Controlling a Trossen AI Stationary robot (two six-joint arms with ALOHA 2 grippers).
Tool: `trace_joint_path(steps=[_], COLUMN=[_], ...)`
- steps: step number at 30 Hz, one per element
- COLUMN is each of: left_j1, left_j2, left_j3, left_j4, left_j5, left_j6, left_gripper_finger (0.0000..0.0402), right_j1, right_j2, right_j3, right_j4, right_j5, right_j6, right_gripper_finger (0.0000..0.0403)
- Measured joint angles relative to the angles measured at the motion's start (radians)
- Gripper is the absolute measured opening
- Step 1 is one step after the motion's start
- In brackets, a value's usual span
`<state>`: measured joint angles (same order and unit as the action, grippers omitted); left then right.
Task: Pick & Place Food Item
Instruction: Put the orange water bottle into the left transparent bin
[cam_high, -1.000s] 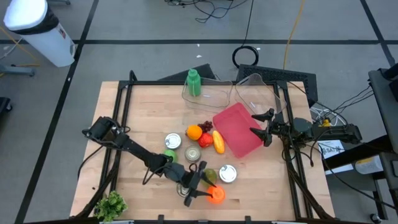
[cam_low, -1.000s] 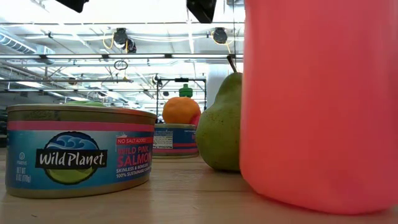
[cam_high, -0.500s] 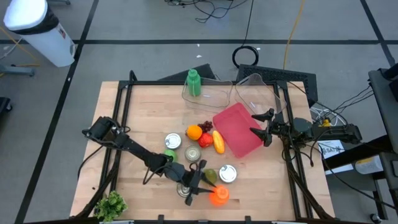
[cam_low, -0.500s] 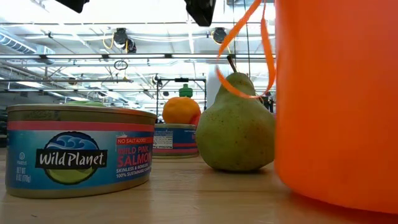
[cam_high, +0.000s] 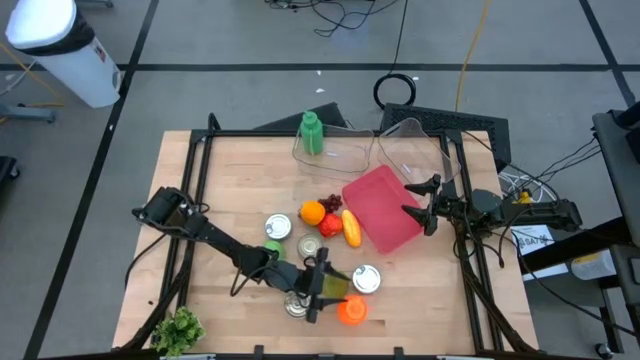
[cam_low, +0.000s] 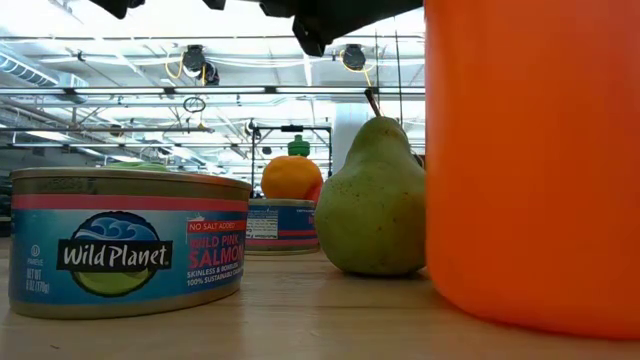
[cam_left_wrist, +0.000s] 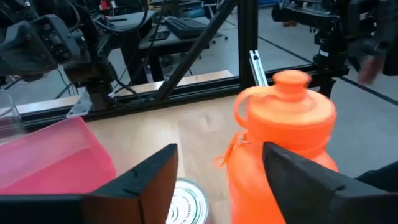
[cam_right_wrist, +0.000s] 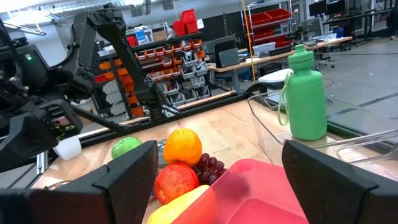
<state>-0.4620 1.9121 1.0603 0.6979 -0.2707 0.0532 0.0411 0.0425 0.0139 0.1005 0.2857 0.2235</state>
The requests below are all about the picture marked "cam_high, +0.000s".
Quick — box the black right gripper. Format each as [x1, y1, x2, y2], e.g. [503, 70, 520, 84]
[401, 173, 471, 237]

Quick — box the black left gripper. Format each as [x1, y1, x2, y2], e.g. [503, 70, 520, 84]
[287, 247, 351, 324]

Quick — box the blue salmon tin can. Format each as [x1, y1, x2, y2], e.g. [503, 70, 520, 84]
[264, 212, 293, 241]
[297, 233, 324, 260]
[283, 291, 312, 319]
[352, 264, 382, 295]

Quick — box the orange plastic water bottle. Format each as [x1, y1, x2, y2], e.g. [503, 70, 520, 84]
[337, 294, 370, 327]

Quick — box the red apple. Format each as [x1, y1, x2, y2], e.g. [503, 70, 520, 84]
[317, 213, 344, 239]

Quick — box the yellow mango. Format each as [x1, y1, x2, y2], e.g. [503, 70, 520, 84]
[341, 209, 363, 249]

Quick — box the orange fruit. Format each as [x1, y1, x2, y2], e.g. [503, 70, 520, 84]
[299, 200, 327, 227]

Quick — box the purple grape bunch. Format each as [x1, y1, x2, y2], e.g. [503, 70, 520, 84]
[317, 193, 344, 214]

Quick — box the green plastic water bottle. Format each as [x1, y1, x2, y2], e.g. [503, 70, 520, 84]
[299, 110, 325, 156]

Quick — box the pink plastic bin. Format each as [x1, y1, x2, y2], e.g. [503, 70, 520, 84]
[341, 164, 431, 255]

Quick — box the clear plastic bin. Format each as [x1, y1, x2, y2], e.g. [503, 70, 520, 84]
[291, 124, 376, 182]
[377, 117, 461, 185]

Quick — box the black perforated panel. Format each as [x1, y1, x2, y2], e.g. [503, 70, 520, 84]
[379, 102, 512, 174]

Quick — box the white paper label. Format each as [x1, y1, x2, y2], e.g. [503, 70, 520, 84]
[509, 223, 557, 257]

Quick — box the green leafy lettuce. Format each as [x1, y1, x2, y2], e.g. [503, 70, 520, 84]
[150, 305, 207, 358]

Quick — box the black flat panel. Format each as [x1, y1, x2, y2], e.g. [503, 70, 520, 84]
[253, 101, 349, 133]

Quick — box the white plastic container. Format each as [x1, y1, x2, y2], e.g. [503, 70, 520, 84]
[569, 248, 618, 281]

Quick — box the grey side cart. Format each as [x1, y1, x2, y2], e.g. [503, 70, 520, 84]
[592, 102, 640, 236]

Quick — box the white trash bin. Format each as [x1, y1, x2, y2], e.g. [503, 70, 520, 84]
[4, 0, 123, 109]

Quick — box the coiled black cable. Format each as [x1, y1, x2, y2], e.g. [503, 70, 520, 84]
[372, 0, 418, 111]

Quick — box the yellow hanging cable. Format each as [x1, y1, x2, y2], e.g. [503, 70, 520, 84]
[453, 0, 494, 113]

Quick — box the black metal table frame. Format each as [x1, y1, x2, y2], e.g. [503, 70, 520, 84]
[119, 112, 540, 355]

